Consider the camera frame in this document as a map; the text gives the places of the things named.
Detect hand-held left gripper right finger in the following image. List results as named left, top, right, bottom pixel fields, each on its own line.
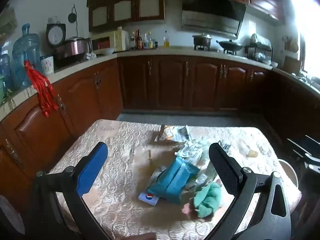
left=207, top=142, right=292, bottom=240

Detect dish rack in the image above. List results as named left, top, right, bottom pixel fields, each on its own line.
left=246, top=33, right=273, bottom=63

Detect beige patterned tablecloth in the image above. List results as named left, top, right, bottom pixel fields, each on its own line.
left=49, top=119, right=302, bottom=240

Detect blue white card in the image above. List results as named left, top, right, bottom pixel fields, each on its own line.
left=138, top=192, right=159, bottom=206

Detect crumpled white plastic bag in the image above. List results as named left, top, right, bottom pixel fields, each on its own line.
left=175, top=140, right=211, bottom=166

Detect kitchen scale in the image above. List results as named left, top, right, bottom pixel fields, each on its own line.
left=46, top=23, right=67, bottom=48

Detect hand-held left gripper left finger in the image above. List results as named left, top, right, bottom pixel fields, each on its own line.
left=26, top=142, right=113, bottom=240

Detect black wok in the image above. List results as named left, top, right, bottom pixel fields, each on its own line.
left=216, top=39, right=244, bottom=52

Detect large blue water jug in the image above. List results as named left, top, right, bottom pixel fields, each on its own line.
left=0, top=47, right=11, bottom=91
left=12, top=23, right=42, bottom=88

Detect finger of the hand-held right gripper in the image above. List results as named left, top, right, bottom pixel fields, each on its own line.
left=286, top=137, right=320, bottom=160

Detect row of condiment bottles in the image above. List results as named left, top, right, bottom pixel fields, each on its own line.
left=129, top=29, right=159, bottom=50

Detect black round wall hanger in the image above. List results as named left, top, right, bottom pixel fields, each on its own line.
left=68, top=4, right=78, bottom=23

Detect orange white snack packet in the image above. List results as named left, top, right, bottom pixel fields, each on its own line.
left=160, top=124, right=179, bottom=141

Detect brown lower kitchen cabinets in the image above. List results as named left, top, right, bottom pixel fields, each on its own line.
left=0, top=54, right=320, bottom=222

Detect stainless rice cooker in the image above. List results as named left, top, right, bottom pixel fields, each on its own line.
left=53, top=37, right=93, bottom=61

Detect range hood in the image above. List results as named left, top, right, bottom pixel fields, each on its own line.
left=181, top=0, right=248, bottom=37

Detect gas stove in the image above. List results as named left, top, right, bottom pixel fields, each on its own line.
left=194, top=44, right=242, bottom=55

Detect white printed packet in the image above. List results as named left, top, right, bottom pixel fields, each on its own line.
left=175, top=125, right=192, bottom=142

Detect floral white cup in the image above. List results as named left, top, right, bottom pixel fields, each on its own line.
left=40, top=56, right=54, bottom=75

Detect cream microwave oven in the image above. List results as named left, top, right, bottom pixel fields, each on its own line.
left=91, top=30, right=129, bottom=53

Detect wooden spoon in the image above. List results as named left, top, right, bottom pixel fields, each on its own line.
left=241, top=140, right=259, bottom=158

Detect white bin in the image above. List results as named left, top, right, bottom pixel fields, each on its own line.
left=277, top=158, right=299, bottom=188

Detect white bowl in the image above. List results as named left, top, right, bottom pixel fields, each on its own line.
left=93, top=47, right=117, bottom=56

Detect wooden cutting board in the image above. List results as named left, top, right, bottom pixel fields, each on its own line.
left=283, top=55, right=304, bottom=75

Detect lidded cooking pot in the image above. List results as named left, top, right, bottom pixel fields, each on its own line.
left=192, top=32, right=213, bottom=49

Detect pink wrapper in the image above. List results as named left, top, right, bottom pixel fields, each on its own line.
left=182, top=200, right=200, bottom=216

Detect teal tissue packet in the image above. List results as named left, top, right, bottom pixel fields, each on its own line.
left=146, top=156, right=201, bottom=205

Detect green cloth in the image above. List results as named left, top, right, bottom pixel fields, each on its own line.
left=194, top=181, right=223, bottom=218

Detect red tassel ornament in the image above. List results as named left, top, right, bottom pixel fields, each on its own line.
left=24, top=60, right=59, bottom=118

